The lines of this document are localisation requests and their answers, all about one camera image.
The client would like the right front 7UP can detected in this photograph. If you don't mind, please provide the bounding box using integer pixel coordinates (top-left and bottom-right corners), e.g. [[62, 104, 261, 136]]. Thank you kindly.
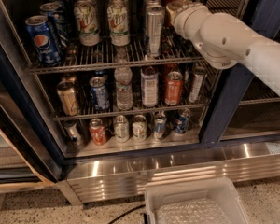
[[107, 1, 130, 47]]

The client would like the gold can middle shelf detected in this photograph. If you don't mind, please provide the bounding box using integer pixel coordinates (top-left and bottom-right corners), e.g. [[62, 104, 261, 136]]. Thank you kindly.
[[57, 81, 79, 116]]

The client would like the steel fridge cabinet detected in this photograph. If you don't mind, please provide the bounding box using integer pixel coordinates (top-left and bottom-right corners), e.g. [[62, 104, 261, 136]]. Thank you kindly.
[[0, 0, 280, 204]]

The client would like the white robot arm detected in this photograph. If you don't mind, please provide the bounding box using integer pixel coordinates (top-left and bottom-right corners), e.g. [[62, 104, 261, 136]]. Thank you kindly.
[[166, 0, 280, 97]]

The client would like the blue can middle shelf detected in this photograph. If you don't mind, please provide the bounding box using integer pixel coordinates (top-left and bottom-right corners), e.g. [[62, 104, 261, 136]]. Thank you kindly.
[[89, 77, 109, 112]]

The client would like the white plastic bin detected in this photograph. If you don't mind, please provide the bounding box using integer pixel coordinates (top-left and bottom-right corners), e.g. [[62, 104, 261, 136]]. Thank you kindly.
[[145, 177, 250, 224]]

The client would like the white labelled bottle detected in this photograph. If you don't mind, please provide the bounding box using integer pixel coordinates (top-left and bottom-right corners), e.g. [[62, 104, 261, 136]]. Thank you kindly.
[[141, 66, 159, 107]]

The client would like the blue Pepsi can bottom right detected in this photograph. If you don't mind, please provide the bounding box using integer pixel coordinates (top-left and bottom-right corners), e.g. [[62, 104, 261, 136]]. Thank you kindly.
[[174, 108, 191, 134]]

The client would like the left front 7UP can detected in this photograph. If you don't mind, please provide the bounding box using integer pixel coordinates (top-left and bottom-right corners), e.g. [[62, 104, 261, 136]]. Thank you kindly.
[[74, 0, 100, 47]]

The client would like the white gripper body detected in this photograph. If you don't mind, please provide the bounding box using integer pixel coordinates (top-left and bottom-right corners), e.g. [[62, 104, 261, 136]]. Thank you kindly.
[[173, 3, 211, 41]]

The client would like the silver can bottom left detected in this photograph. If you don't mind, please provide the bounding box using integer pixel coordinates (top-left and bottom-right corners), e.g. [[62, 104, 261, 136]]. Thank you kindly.
[[63, 120, 83, 146]]

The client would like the red can bottom shelf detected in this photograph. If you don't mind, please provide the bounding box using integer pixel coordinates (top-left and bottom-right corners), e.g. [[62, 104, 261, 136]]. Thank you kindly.
[[89, 119, 106, 146]]

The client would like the open glass fridge door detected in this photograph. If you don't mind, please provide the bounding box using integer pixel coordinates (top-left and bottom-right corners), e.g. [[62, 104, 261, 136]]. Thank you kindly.
[[0, 44, 61, 193]]

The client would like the white can bottom centre-left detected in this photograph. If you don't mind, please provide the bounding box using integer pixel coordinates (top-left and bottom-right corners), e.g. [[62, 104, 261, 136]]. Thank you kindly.
[[114, 115, 130, 143]]

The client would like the blue silver can bottom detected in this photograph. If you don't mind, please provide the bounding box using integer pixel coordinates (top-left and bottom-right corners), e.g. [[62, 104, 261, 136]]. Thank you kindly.
[[153, 112, 167, 140]]

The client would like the tall silver slim can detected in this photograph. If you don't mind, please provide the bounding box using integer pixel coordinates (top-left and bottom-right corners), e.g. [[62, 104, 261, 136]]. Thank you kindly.
[[145, 5, 165, 57]]

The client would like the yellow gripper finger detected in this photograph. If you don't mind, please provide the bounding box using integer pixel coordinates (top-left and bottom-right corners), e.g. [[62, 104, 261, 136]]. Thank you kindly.
[[165, 0, 194, 28]]

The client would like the top wire shelf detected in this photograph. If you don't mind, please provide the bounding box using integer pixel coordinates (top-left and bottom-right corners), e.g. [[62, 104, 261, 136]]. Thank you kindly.
[[31, 28, 203, 74]]

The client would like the wire shelf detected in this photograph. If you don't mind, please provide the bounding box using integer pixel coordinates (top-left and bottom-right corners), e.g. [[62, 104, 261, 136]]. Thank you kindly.
[[31, 28, 203, 74], [54, 59, 223, 122]]

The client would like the black cable on floor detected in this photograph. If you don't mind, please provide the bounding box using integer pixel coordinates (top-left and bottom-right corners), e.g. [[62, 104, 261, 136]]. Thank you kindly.
[[107, 203, 147, 224]]

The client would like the front blue Pepsi can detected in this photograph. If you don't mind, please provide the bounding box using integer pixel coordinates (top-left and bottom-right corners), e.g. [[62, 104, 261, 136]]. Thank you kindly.
[[25, 15, 61, 66]]

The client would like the middle wire shelf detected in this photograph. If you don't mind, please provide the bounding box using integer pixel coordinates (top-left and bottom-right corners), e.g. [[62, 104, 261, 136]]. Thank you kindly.
[[54, 59, 223, 122]]

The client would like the blue pepsi can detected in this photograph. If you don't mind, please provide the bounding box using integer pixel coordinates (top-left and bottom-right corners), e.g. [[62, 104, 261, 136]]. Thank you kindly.
[[39, 2, 69, 48], [25, 15, 61, 66], [174, 108, 191, 134], [48, 0, 72, 17]]

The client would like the clear water bottle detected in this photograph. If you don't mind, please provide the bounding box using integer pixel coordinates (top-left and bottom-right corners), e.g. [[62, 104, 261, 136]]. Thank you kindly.
[[113, 47, 134, 111]]

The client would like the orange-red can middle shelf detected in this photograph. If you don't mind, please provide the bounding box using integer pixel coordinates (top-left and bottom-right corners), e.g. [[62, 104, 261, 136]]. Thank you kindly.
[[164, 71, 183, 105]]

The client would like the white can bottom centre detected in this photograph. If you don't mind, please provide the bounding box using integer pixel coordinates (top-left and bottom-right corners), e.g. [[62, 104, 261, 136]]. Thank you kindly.
[[132, 115, 147, 142]]

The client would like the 7up can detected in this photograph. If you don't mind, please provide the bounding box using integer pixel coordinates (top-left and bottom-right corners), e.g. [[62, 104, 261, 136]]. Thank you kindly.
[[107, 1, 130, 47], [74, 0, 100, 47]]

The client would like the silver slim can middle shelf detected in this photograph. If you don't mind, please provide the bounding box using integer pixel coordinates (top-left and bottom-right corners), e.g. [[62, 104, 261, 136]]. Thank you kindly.
[[189, 66, 207, 103]]

